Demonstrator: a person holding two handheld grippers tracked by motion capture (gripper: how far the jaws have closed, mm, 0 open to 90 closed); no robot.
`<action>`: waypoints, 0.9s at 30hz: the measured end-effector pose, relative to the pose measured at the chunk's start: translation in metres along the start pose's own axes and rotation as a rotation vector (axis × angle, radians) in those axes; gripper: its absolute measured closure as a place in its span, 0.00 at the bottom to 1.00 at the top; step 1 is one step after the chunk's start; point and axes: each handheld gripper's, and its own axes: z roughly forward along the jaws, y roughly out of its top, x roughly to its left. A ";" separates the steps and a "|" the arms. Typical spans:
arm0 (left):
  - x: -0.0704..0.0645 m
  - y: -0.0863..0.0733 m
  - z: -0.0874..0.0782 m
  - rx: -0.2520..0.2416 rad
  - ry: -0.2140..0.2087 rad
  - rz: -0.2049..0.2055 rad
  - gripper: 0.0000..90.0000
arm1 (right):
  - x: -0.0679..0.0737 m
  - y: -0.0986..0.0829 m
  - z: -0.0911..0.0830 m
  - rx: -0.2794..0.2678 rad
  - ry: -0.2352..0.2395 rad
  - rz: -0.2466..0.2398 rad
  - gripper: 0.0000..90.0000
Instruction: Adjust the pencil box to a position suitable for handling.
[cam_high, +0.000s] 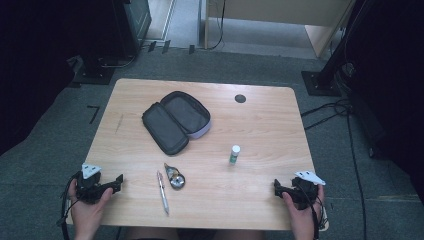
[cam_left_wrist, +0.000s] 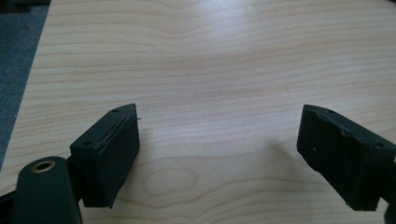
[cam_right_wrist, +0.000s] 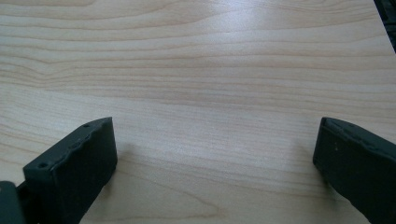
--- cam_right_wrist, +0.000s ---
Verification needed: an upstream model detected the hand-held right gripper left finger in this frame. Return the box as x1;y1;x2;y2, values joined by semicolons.
22;117;119;224

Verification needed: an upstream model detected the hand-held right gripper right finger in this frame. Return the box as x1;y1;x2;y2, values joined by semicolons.
312;117;396;224

